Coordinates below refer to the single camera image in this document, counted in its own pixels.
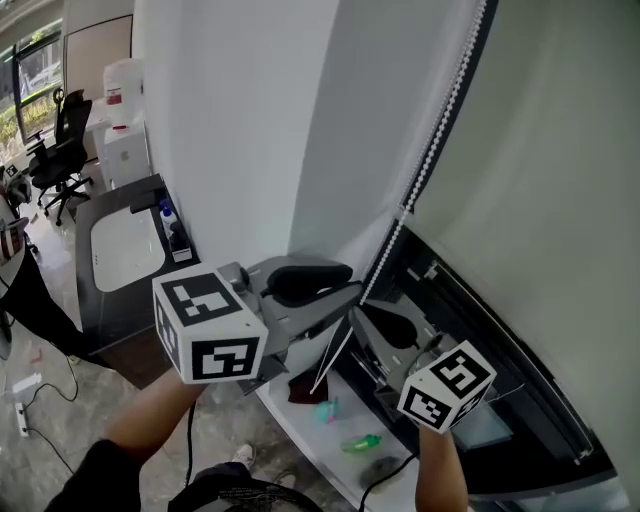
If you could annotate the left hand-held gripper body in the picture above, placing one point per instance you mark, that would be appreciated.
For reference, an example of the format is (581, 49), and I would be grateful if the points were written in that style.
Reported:
(210, 325)

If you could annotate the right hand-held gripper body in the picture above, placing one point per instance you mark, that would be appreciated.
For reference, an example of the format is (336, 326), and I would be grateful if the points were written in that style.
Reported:
(445, 385)

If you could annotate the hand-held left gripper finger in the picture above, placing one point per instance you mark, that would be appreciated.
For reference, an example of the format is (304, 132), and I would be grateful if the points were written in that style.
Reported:
(320, 310)
(305, 277)

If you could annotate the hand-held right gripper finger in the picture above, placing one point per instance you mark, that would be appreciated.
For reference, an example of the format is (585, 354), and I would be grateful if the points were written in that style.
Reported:
(372, 350)
(397, 325)

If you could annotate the grey roller blind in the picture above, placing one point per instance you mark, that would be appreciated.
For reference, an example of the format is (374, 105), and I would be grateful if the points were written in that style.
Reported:
(550, 175)

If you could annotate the person's left forearm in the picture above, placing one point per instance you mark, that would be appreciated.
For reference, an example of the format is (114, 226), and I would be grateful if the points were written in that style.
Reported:
(155, 415)

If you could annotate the person's right forearm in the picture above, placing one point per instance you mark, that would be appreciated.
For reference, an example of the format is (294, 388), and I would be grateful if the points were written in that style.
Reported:
(442, 475)

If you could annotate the white window sill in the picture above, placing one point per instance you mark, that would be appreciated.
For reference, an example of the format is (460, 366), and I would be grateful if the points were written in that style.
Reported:
(325, 450)

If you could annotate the large glass window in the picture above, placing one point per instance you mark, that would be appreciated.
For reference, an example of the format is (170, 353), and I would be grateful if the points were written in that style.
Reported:
(35, 90)

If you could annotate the cyan plastic item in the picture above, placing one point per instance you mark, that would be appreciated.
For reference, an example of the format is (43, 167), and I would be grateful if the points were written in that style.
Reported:
(326, 411)

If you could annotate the dark red cloth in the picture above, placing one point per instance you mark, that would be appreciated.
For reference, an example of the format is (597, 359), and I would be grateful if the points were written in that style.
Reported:
(300, 390)

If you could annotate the black bottle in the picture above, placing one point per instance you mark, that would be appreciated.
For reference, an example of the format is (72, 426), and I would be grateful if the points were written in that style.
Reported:
(177, 237)

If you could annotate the green plastic bottle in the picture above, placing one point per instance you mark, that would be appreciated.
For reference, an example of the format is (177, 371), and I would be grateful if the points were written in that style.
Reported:
(361, 443)

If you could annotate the dark round scrubber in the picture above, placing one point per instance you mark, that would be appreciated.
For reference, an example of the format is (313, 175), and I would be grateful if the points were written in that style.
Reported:
(380, 471)

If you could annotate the white bottle with blue cap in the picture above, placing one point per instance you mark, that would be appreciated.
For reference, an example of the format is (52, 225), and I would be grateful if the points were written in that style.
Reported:
(167, 215)

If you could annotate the black counter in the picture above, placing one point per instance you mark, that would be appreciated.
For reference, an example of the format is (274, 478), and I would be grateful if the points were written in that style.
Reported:
(87, 310)

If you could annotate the person's white shoe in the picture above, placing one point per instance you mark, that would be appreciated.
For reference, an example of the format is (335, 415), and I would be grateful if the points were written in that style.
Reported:
(285, 480)
(245, 456)

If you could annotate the black faucet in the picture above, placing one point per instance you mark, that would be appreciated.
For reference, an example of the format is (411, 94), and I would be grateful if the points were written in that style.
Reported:
(145, 201)

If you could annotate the person's black clothing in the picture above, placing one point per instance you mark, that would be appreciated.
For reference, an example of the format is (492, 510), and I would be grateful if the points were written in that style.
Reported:
(240, 492)

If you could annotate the white water dispenser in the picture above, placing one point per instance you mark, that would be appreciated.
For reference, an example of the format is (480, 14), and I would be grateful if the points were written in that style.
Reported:
(125, 155)

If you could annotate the person's black sleeve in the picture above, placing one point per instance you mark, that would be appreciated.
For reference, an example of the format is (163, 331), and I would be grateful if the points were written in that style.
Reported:
(95, 480)

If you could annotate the white power strip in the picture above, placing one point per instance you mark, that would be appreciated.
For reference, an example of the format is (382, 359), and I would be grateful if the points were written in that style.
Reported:
(22, 419)

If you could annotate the black office chair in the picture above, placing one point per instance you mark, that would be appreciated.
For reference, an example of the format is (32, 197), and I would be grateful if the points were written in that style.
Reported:
(62, 150)

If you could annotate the clear water jug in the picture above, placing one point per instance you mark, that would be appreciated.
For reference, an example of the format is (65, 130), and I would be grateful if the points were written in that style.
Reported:
(122, 92)

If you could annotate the black frame window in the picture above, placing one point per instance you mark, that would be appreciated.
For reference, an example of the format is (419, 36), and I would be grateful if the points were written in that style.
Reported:
(520, 400)

